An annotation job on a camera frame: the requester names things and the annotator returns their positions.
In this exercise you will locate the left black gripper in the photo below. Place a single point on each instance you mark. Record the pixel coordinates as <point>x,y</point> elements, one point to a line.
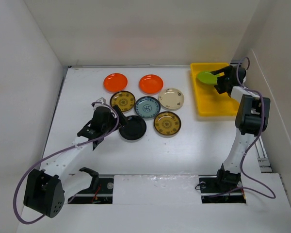
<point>115,122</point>

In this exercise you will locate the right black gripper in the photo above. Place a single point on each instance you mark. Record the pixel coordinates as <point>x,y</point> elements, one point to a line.
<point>227,70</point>

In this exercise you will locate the black plate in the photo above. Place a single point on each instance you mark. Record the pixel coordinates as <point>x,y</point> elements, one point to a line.
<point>134,129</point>

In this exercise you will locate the green plate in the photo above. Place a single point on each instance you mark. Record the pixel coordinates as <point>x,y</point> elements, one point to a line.
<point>207,77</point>

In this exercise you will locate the yellow patterned plate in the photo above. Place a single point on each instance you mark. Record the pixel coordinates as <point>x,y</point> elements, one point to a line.
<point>167,124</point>
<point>125,100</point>

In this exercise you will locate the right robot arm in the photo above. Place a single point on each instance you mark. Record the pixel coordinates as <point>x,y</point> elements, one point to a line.
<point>251,120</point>

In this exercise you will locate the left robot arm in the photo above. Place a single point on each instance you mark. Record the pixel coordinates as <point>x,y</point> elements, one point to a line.
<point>50,187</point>

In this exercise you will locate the yellow plastic bin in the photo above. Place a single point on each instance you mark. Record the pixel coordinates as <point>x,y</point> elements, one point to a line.
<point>208,102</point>

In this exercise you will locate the blue floral plate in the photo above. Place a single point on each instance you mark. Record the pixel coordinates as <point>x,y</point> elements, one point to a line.
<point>147,107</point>

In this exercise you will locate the left orange plate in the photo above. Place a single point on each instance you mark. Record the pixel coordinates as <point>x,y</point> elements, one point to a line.
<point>115,82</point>

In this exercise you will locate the orange plate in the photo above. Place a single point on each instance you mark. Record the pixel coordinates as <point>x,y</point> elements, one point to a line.
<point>115,82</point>
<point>151,84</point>

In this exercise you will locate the right orange plate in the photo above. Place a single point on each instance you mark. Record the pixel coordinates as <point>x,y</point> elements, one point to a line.
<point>151,84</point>

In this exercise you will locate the cream patterned plate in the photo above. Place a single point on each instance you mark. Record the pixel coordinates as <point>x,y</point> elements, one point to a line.
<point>171,98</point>

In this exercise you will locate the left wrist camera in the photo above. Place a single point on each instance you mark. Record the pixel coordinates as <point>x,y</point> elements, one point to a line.
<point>100,101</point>

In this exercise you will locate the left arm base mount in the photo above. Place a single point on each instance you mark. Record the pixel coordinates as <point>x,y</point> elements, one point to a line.
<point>103,194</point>

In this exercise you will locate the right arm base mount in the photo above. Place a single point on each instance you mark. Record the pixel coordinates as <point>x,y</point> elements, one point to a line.
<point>209,186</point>

